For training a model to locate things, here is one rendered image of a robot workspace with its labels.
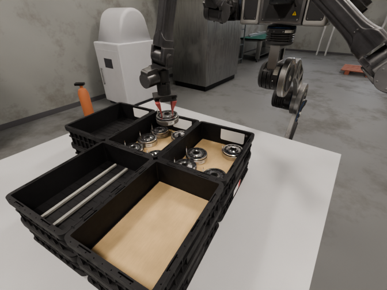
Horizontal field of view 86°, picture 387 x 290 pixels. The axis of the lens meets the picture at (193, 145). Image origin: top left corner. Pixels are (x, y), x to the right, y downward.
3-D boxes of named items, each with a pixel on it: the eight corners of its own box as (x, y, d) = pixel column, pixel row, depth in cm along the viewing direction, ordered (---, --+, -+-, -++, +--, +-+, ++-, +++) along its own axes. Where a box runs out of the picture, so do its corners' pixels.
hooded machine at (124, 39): (127, 111, 359) (108, 6, 279) (105, 103, 392) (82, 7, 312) (159, 98, 412) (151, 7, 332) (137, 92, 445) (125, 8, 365)
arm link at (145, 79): (173, 53, 80) (157, 48, 83) (152, 60, 72) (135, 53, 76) (173, 83, 87) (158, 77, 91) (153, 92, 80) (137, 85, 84)
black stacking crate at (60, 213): (108, 161, 102) (103, 141, 96) (157, 180, 90) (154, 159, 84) (20, 220, 73) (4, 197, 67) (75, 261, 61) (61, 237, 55)
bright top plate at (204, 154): (192, 146, 105) (192, 145, 105) (210, 151, 101) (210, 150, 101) (182, 156, 97) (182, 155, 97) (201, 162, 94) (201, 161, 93)
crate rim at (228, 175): (200, 124, 115) (200, 120, 114) (254, 137, 103) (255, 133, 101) (155, 163, 85) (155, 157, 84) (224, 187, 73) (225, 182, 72)
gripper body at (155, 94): (177, 98, 90) (175, 81, 86) (154, 102, 88) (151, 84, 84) (174, 93, 96) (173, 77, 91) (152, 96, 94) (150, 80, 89)
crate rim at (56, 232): (104, 144, 97) (103, 140, 96) (155, 163, 85) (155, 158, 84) (6, 201, 68) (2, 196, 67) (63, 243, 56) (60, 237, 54)
